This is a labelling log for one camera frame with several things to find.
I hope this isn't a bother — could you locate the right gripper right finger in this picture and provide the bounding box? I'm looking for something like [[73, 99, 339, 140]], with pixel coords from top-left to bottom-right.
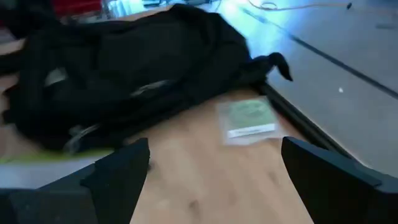
[[281, 136, 382, 224]]

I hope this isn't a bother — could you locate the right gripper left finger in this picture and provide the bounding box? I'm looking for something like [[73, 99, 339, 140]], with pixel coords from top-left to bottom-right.
[[82, 138, 151, 224]]

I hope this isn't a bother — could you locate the green packet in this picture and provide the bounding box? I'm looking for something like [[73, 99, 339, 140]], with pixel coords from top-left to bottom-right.
[[216, 96, 282, 146]]

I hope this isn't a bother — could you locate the black backpack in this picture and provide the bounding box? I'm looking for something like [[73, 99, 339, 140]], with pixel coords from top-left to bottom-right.
[[0, 2, 294, 154]]

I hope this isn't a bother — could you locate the red storage box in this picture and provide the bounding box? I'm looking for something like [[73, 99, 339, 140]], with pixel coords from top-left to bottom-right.
[[51, 0, 103, 18]]

